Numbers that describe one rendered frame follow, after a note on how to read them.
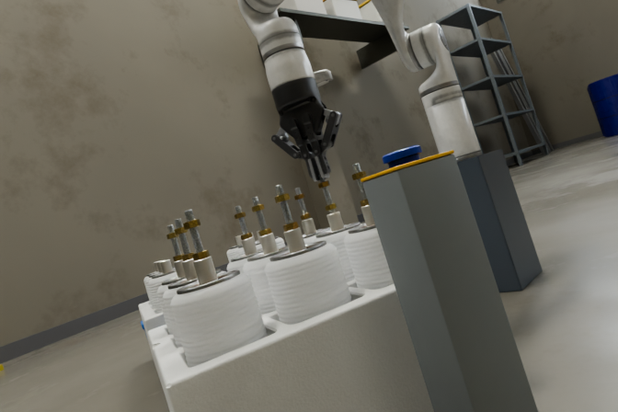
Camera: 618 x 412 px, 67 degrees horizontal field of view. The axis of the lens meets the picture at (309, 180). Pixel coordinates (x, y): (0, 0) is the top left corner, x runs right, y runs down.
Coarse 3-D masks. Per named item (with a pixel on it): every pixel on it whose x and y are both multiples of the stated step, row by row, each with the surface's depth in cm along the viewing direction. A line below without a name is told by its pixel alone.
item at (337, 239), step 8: (360, 224) 74; (344, 232) 71; (320, 240) 72; (328, 240) 70; (336, 240) 70; (344, 248) 70; (344, 256) 70; (344, 264) 70; (344, 272) 70; (352, 272) 70
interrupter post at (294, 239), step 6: (300, 228) 59; (288, 234) 58; (294, 234) 58; (300, 234) 59; (288, 240) 59; (294, 240) 58; (300, 240) 58; (288, 246) 59; (294, 246) 58; (300, 246) 58
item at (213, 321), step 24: (216, 288) 50; (240, 288) 52; (192, 312) 50; (216, 312) 50; (240, 312) 51; (192, 336) 50; (216, 336) 50; (240, 336) 50; (264, 336) 53; (192, 360) 51
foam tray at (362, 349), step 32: (352, 288) 62; (384, 288) 57; (320, 320) 51; (352, 320) 52; (384, 320) 54; (160, 352) 59; (256, 352) 48; (288, 352) 49; (320, 352) 50; (352, 352) 51; (384, 352) 53; (192, 384) 45; (224, 384) 46; (256, 384) 47; (288, 384) 48; (320, 384) 50; (352, 384) 51; (384, 384) 52; (416, 384) 54
